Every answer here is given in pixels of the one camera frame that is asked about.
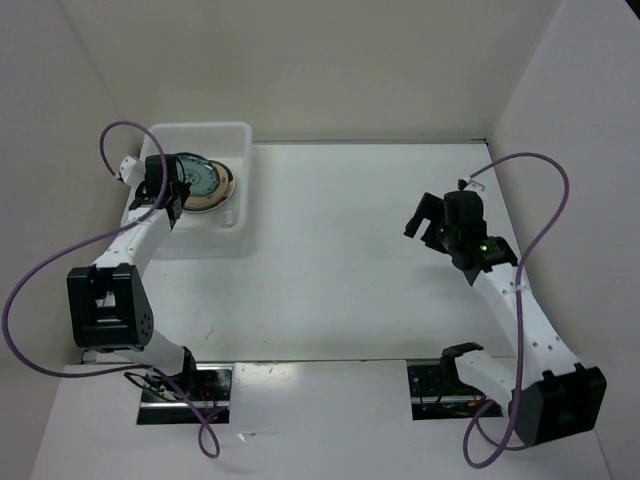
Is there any white plate red green rim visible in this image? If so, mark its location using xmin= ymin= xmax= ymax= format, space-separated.
xmin=179 ymin=159 xmax=239 ymax=215

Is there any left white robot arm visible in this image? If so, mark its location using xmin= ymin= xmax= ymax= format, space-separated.
xmin=67 ymin=154 xmax=200 ymax=400

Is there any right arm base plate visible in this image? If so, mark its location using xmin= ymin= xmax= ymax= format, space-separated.
xmin=406 ymin=359 xmax=488 ymax=421

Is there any beige plate with red marks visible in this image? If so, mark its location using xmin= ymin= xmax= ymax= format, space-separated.
xmin=182 ymin=160 xmax=237 ymax=209

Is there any teal patterned small plate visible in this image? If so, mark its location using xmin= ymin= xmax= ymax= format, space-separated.
xmin=176 ymin=152 xmax=221 ymax=197

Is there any clear glass cup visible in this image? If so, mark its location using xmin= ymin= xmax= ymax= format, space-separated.
xmin=218 ymin=208 xmax=239 ymax=229

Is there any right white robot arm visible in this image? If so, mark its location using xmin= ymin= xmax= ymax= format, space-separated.
xmin=404 ymin=190 xmax=607 ymax=447

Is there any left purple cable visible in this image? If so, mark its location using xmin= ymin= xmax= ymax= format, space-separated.
xmin=2 ymin=120 xmax=221 ymax=460

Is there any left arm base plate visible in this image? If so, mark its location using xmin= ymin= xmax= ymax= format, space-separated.
xmin=125 ymin=363 xmax=233 ymax=425

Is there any white plastic bin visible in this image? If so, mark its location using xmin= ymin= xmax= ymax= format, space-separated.
xmin=124 ymin=122 xmax=252 ymax=259

